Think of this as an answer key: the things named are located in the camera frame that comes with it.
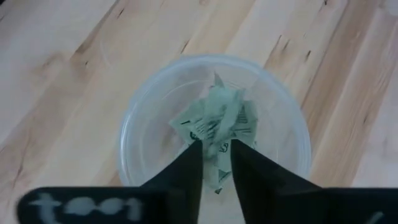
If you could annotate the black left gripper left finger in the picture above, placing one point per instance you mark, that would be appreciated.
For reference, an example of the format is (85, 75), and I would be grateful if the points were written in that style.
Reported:
(186, 174)

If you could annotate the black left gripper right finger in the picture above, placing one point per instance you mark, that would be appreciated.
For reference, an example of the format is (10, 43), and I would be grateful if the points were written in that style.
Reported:
(255, 180)

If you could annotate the green stevia sweetener packet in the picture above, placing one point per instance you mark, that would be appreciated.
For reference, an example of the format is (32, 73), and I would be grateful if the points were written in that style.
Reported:
(248, 121)
(222, 169)
(189, 126)
(222, 112)

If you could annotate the clear plastic cup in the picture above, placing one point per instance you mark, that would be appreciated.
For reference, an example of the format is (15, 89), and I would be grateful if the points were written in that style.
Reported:
(149, 149)

